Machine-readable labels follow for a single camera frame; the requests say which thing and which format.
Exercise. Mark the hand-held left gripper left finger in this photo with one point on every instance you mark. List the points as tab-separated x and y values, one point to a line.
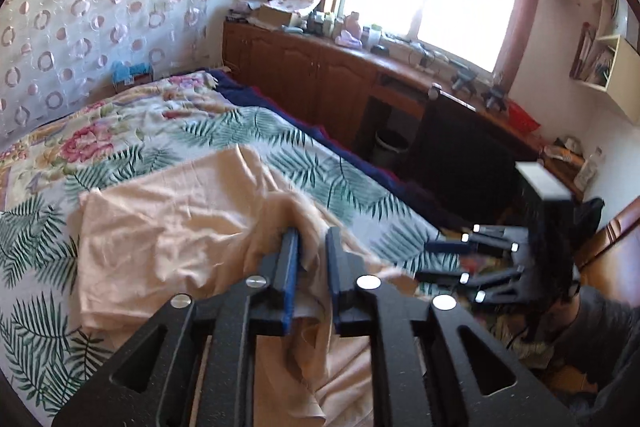
289	279

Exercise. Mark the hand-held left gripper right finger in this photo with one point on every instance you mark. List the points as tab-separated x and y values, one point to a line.
333	279

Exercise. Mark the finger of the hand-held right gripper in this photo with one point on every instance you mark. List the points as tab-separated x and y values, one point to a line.
450	247
442	278

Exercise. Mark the peach cloth garment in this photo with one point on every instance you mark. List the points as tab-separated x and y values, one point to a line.
175	227

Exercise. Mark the person's right forearm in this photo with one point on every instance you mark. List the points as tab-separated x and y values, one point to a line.
595	337

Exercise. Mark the black chair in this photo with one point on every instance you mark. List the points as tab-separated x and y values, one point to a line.
465	157

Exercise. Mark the red cloth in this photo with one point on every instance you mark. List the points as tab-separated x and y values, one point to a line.
524	117

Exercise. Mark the waste bin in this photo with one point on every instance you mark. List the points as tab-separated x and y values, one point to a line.
392	147

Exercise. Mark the palm leaf print sheet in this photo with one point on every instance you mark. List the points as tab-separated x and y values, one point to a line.
300	147

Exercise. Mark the small black gripper device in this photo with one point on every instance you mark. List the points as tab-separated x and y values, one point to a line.
464	82
495	98

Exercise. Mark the wooden cabinet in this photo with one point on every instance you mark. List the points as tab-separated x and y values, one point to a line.
300	67

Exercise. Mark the pink bottle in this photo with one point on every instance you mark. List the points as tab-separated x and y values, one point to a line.
354	26

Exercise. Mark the floral blanket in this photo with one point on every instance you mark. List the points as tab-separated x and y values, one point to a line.
90	142

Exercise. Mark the small blue device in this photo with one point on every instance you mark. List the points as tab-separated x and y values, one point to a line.
131	76

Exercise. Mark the cardboard box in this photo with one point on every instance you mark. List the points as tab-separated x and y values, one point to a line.
277	16

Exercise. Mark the pink floral cloth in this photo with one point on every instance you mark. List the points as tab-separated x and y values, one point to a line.
297	2

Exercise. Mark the sheer curtain with circles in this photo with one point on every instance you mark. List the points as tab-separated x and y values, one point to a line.
100	7

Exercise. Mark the cream wall shelf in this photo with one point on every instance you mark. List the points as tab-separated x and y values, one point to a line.
620	62

